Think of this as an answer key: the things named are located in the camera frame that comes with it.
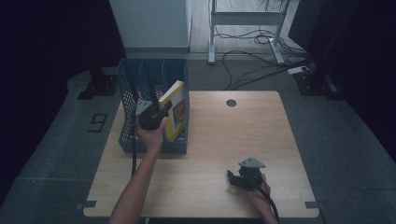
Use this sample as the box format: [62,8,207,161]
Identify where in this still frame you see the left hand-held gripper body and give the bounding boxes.
[135,99,171,132]

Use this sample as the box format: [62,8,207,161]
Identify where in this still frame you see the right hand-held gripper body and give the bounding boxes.
[236,157,267,191]

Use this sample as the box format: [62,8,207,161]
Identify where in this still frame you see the yellow book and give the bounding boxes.
[157,79,188,143]

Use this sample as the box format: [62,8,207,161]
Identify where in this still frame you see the blue perforated file rack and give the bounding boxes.
[116,57,191,155]

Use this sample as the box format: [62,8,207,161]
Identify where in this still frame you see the person's right hand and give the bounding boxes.
[245,173,273,207]

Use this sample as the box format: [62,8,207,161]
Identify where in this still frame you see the person's left hand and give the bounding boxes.
[134,116,169,154]

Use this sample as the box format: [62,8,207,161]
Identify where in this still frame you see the black stand base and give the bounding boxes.
[293,69,344,101]
[77,65,119,101]

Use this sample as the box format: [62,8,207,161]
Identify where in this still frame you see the grey tape piece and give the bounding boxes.
[304,201,327,210]

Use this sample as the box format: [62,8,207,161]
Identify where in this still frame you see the white cabinet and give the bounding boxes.
[108,0,192,54]

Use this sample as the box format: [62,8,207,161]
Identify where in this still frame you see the white power strip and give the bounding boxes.
[286,65,310,76]

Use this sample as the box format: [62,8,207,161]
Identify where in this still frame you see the dark curtain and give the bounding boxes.
[0,0,126,204]
[288,0,396,157]

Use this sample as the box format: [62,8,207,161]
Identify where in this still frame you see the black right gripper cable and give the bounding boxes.
[247,175,280,224]

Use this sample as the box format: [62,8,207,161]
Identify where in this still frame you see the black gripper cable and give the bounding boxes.
[130,123,138,179]
[247,175,280,224]

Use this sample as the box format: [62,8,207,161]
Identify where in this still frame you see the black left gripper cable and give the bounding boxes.
[130,123,138,179]

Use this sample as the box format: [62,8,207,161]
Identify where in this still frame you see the black floor cables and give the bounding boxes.
[214,25,314,91]

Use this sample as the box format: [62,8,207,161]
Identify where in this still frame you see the white metal desk frame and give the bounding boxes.
[207,0,292,65]

